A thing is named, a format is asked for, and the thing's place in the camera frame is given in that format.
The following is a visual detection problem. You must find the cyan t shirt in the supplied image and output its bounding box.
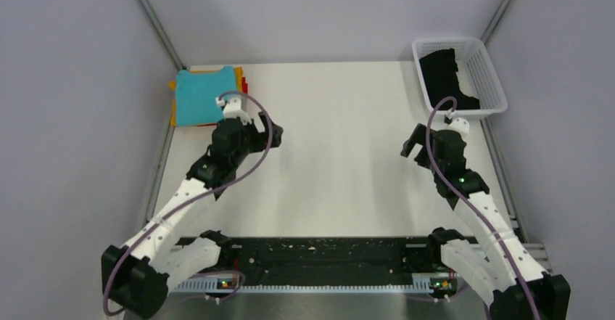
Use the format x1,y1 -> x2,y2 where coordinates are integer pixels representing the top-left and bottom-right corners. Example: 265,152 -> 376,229
173,65 -> 239,128

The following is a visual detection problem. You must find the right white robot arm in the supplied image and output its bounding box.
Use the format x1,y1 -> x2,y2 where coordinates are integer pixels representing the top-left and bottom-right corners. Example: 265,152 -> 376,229
400,118 -> 571,319

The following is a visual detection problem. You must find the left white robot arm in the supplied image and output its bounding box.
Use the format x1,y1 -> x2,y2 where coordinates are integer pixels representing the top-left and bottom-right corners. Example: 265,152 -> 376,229
102,91 -> 284,319

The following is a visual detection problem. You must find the folded red t shirt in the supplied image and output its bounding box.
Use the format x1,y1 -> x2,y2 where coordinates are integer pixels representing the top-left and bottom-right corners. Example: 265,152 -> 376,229
191,75 -> 249,128

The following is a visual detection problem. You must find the folded orange t shirt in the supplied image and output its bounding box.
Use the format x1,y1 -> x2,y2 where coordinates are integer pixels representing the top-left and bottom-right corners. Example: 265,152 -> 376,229
168,66 -> 246,129

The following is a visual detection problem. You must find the white plastic basket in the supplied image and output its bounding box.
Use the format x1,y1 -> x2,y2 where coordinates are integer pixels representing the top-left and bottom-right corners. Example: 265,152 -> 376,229
412,36 -> 508,120

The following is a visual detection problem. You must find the black t shirt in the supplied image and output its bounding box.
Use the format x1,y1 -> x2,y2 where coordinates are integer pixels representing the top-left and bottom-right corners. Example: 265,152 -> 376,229
419,48 -> 480,110

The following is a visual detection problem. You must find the white slotted cable duct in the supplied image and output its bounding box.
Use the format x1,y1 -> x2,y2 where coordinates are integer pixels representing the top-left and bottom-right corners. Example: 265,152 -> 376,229
171,274 -> 434,294

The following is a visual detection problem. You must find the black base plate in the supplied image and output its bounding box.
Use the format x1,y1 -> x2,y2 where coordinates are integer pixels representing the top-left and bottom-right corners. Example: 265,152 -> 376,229
205,237 -> 458,290

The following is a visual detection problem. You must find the left aluminium corner post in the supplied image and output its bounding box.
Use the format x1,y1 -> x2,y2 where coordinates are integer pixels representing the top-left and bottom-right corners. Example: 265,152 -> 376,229
136,0 -> 186,70

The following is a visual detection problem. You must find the aluminium frame rail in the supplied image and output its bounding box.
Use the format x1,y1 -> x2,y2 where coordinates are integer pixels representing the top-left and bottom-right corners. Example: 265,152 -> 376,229
103,243 -> 553,320

